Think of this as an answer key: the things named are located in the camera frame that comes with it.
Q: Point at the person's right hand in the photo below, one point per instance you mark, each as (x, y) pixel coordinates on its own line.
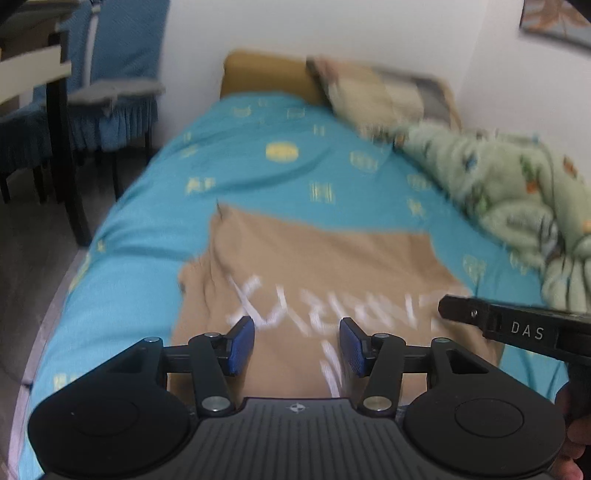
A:
(579, 441)

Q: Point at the leaf print wall picture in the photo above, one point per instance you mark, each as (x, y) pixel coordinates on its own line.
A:
(554, 18)

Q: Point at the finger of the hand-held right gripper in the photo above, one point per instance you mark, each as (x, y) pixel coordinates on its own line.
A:
(461, 311)

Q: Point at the teal printed bed sheet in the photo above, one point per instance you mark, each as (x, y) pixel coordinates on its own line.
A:
(231, 189)

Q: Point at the green printed fleece blanket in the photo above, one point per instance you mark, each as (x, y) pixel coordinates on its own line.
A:
(498, 184)

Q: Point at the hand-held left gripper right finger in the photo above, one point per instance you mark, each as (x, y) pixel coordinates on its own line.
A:
(353, 347)

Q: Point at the mustard bed headboard cushion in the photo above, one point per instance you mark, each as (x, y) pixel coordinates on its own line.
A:
(263, 74)

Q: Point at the plaid pillow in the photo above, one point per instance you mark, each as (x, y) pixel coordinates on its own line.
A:
(369, 87)

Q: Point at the grey wooden table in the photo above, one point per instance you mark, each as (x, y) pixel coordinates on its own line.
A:
(32, 18)

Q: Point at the blue covered chair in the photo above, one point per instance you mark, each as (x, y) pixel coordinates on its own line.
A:
(23, 134)
(124, 46)

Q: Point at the tan t-shirt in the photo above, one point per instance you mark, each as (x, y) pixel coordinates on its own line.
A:
(323, 258)

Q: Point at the grey seat cushion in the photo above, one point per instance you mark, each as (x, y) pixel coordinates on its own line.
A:
(115, 88)

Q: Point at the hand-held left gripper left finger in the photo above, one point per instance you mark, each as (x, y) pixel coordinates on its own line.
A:
(242, 347)

